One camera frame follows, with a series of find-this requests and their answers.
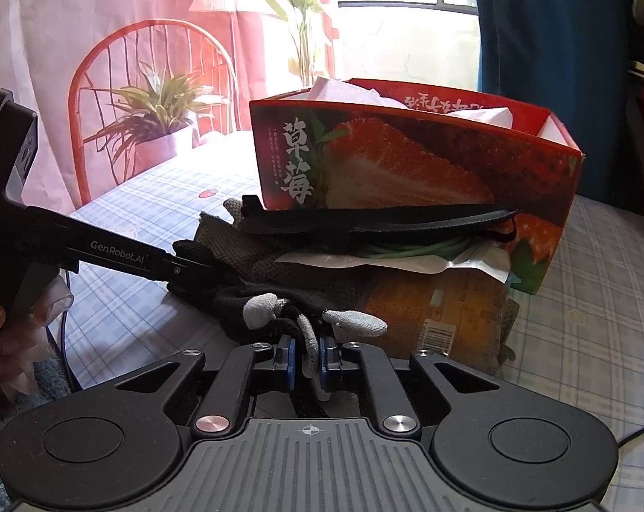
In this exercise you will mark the blue towel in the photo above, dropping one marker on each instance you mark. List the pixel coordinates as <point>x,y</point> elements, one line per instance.
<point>41,386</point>

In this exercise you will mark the pink printed backdrop cloth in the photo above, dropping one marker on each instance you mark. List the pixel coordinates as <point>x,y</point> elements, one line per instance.
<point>140,10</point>

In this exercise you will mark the person's left hand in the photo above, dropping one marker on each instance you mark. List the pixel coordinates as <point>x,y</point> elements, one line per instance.
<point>12,370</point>

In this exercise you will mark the black fabric band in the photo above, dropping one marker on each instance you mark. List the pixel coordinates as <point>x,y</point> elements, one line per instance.
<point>407,221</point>

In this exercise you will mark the checked tablecloth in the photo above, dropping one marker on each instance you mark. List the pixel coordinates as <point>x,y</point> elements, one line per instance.
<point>594,304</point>

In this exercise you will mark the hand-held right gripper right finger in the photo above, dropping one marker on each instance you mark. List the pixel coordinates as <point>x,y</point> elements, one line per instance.
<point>327,362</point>

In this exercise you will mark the olive knit hat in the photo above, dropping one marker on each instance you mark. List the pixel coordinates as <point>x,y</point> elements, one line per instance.
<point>279,277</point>

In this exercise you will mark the white tissue paper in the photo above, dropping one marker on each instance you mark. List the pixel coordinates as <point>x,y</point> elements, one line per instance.
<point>343,90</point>

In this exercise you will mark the orange brown packet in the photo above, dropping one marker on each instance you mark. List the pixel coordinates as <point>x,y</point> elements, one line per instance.
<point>434,298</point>

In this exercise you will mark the white plastic packet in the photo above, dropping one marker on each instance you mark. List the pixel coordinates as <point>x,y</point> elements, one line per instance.
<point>354,262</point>

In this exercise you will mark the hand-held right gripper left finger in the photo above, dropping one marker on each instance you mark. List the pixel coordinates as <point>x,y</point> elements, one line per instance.
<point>287,362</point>

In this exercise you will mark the dark blue curtain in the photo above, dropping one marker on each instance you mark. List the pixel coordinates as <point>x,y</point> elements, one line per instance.
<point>540,37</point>

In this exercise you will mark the red strawberry print cardboard box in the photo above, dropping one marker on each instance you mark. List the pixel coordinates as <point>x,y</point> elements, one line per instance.
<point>407,160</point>

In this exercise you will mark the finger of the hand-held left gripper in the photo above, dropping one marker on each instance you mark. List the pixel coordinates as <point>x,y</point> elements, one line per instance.
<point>194,274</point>

